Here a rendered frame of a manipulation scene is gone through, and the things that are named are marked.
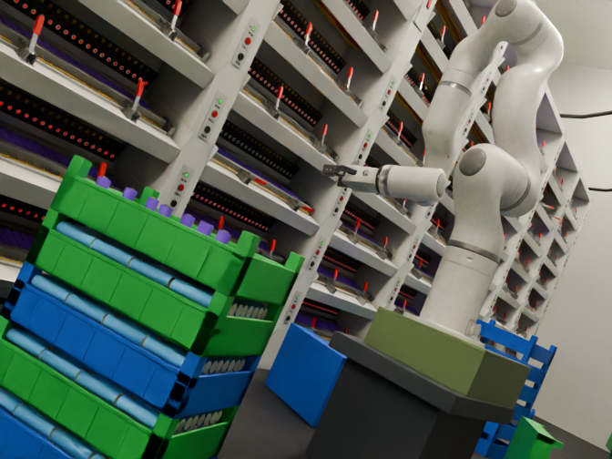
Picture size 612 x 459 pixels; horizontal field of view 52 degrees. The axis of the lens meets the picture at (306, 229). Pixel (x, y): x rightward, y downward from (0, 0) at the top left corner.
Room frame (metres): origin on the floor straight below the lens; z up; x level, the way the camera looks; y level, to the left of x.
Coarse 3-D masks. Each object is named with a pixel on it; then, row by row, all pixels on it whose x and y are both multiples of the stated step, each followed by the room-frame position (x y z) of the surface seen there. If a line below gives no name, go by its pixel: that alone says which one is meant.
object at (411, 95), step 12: (408, 72) 2.49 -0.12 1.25; (408, 84) 2.21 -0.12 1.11; (420, 84) 2.32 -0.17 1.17; (396, 96) 2.48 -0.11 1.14; (408, 96) 2.26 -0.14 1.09; (420, 96) 2.33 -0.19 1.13; (432, 96) 2.69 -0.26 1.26; (408, 108) 2.53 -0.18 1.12; (420, 108) 2.35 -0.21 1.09; (456, 132) 2.67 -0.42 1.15
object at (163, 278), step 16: (64, 224) 0.86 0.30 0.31; (80, 240) 0.84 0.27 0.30; (96, 240) 0.84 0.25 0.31; (112, 240) 0.90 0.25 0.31; (112, 256) 0.82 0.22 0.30; (128, 256) 0.82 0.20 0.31; (144, 256) 0.88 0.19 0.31; (144, 272) 0.81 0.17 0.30; (160, 272) 0.80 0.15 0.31; (176, 272) 0.86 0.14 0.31; (176, 288) 0.79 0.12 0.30; (192, 288) 0.78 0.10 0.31; (208, 288) 0.84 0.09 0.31; (208, 304) 0.77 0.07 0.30; (240, 304) 0.82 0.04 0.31; (256, 304) 0.92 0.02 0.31
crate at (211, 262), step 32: (64, 192) 0.86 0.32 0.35; (96, 192) 0.84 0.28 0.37; (96, 224) 0.83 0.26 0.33; (128, 224) 0.82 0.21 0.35; (160, 224) 0.80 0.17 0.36; (160, 256) 0.79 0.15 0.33; (192, 256) 0.78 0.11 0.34; (224, 256) 0.76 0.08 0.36; (256, 256) 0.96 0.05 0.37; (224, 288) 0.76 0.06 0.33; (256, 288) 0.82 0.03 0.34; (288, 288) 0.93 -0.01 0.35
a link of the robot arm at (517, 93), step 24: (528, 48) 1.47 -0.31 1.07; (552, 48) 1.47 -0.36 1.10; (528, 72) 1.42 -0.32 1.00; (504, 96) 1.42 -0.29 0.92; (528, 96) 1.41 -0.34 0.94; (504, 120) 1.42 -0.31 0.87; (528, 120) 1.41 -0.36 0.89; (504, 144) 1.45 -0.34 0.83; (528, 144) 1.42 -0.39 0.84; (528, 168) 1.41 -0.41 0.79; (528, 192) 1.39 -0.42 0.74
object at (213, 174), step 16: (224, 144) 1.85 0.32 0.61; (208, 160) 1.58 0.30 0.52; (256, 160) 1.98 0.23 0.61; (208, 176) 1.62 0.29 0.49; (224, 176) 1.65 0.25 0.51; (240, 192) 1.74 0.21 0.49; (256, 192) 1.78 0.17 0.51; (304, 192) 2.15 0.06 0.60; (256, 208) 1.82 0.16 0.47; (272, 208) 1.87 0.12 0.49; (288, 208) 1.93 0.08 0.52; (320, 208) 2.10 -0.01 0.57; (304, 224) 2.03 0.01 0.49; (320, 224) 2.08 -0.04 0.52
